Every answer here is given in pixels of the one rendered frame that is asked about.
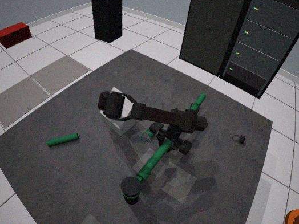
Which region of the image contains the dark green cup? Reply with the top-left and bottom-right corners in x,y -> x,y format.
123,167 -> 151,199

